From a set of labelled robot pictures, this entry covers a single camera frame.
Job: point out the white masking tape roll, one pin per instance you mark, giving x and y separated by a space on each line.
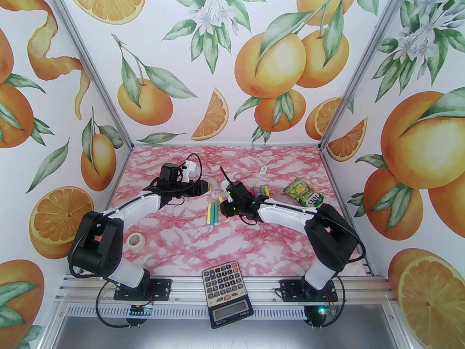
129 244

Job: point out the aluminium mounting rail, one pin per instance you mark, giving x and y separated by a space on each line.
261 293

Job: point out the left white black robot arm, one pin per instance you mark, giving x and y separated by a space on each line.
134 204

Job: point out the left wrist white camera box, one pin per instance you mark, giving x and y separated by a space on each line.
189 167

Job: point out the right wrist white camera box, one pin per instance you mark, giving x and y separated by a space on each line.
224 185

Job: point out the black calculator with grey keys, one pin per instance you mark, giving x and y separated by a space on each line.
225 285

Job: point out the small white paper tag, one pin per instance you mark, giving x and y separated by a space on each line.
263 169

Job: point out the aluminium frame post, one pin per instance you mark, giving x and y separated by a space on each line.
363 62
90 62

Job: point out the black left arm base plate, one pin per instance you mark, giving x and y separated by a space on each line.
161 289

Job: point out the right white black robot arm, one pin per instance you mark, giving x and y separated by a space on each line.
287 213

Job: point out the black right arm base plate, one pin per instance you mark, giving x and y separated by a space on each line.
290 291

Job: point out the green yellow juice pouch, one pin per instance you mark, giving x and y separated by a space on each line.
303 191

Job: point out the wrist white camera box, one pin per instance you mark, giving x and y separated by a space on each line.
189 167
224 185

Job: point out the small circuit board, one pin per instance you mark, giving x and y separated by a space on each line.
141 310
328 312

